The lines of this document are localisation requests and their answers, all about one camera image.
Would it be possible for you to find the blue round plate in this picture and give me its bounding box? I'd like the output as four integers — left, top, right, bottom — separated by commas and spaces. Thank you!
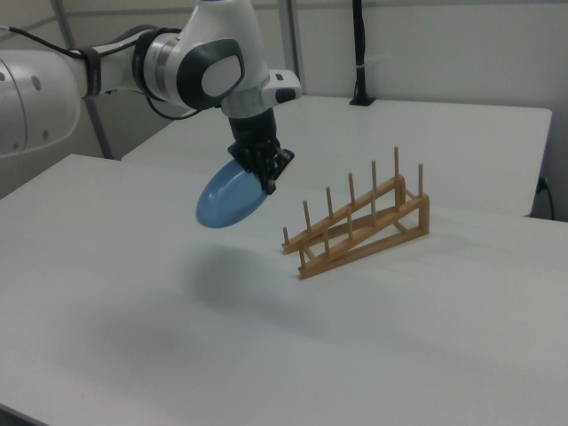
194, 150, 296, 231

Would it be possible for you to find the black camera stand pole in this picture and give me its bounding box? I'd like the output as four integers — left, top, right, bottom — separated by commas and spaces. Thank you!
350, 0, 376, 108

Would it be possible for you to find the black wall cable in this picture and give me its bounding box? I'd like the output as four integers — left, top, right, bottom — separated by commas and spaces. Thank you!
537, 176, 557, 220

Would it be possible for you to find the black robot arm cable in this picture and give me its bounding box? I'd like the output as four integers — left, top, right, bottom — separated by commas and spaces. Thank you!
0, 25, 205, 120

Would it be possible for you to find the wooden plate rack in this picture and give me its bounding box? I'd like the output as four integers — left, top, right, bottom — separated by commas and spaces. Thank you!
280, 145, 431, 282

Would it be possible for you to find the grey partition post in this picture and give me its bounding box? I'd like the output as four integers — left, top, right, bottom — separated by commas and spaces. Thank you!
285, 0, 308, 97
51, 0, 113, 160

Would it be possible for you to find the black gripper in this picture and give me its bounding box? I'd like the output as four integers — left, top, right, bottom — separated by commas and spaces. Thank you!
226, 107, 295, 195

